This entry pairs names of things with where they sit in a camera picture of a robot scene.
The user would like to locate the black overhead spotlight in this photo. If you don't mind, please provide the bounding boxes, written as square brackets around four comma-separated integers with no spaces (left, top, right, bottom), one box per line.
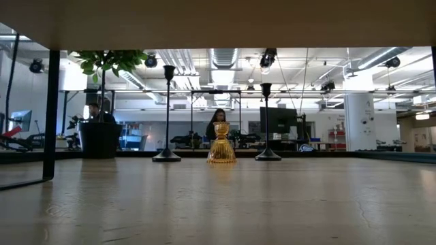
[144,54,159,69]
[385,55,402,69]
[320,80,337,93]
[28,58,45,74]
[259,47,279,69]

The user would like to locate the small tilted monitor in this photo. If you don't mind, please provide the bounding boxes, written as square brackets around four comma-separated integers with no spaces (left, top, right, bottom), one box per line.
[9,109,33,133]

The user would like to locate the silver ventilation duct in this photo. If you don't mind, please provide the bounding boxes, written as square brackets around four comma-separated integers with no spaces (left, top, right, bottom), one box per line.
[208,47,240,72]

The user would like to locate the black monitor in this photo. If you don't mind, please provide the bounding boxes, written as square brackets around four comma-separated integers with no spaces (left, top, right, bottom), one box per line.
[259,105,298,135]

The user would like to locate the black plant pot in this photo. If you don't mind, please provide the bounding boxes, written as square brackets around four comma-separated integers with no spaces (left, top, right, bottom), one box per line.
[77,121,124,160]

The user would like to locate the amber glass candle holder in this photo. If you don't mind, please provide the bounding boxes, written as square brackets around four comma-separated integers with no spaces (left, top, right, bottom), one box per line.
[206,120,238,165]

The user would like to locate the person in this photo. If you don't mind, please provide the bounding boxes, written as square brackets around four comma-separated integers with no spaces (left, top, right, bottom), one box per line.
[204,108,229,142]
[87,102,118,125]

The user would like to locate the white round column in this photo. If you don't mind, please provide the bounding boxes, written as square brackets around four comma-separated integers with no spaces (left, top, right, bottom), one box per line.
[343,72,377,152]

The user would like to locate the tall black candlestick holder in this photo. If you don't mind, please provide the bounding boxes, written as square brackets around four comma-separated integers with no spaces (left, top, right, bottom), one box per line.
[151,64,183,163]

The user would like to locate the wooden riser with black legs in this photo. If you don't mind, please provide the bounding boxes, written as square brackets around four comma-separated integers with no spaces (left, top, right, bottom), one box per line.
[0,0,436,192]

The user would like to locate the medium black candlestick holder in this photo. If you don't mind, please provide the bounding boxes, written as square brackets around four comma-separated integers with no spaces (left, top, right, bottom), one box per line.
[254,82,283,162]

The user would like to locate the green leafy plant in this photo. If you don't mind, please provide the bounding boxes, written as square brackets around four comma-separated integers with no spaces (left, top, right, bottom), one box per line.
[67,50,149,124]

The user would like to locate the red storage shelf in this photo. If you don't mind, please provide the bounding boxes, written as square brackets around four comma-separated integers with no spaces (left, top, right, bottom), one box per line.
[328,128,347,151]

